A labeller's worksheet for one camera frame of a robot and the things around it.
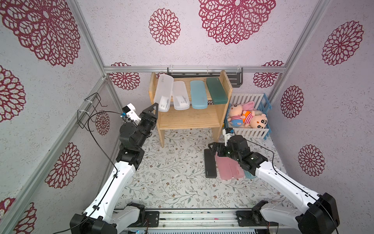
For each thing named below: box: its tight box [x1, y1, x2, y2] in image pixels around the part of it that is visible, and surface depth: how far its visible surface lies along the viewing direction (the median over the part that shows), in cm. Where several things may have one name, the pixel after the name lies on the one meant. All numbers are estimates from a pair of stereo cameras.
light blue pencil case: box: [189, 79, 208, 110], surface depth 71 cm
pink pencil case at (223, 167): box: [214, 151, 234, 181], surface depth 92 cm
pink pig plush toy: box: [227, 100, 255, 127], surface depth 108 cm
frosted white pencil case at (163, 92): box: [153, 74, 175, 113], surface depth 70 cm
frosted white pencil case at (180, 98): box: [172, 80, 190, 111], surface depth 69 cm
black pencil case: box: [204, 148, 217, 179], surface depth 92 cm
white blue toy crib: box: [224, 93, 273, 140], surface depth 108 cm
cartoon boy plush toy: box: [241, 110, 268, 129], surface depth 104 cm
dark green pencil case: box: [205, 77, 229, 105], surface depth 74 cm
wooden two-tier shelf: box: [148, 70, 233, 148], surface depth 74 cm
